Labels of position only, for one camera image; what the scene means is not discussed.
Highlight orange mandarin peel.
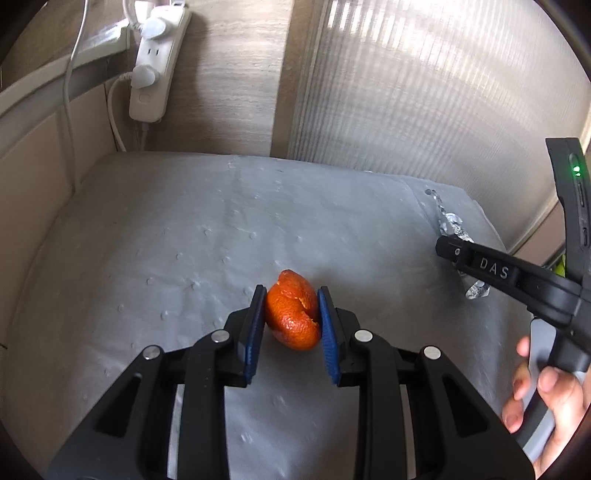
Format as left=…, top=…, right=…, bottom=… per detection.
left=266, top=270, right=322, bottom=351

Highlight aluminium foil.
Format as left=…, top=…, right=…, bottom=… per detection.
left=424, top=187, right=492, bottom=301

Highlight person's right hand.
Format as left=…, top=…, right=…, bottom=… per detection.
left=501, top=336, right=590, bottom=478

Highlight lime green plastic tub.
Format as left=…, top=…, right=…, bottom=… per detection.
left=551, top=253, right=566, bottom=277

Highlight grey absorbent table mat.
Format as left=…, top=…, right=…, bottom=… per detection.
left=4, top=151, right=532, bottom=480

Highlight translucent ribbed sliding door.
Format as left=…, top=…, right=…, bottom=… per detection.
left=287, top=1, right=590, bottom=249

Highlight white power strip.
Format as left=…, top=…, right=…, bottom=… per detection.
left=122, top=1, right=190, bottom=123

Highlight white power cable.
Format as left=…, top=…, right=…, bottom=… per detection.
left=62, top=0, right=129, bottom=186

